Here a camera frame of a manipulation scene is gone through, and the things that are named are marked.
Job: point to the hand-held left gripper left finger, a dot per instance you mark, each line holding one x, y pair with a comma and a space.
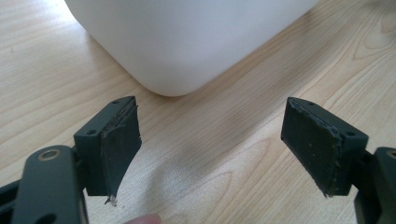
106, 149

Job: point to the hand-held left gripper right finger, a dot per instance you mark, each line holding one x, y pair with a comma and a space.
314, 149

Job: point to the white plastic container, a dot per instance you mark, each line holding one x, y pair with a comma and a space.
186, 40

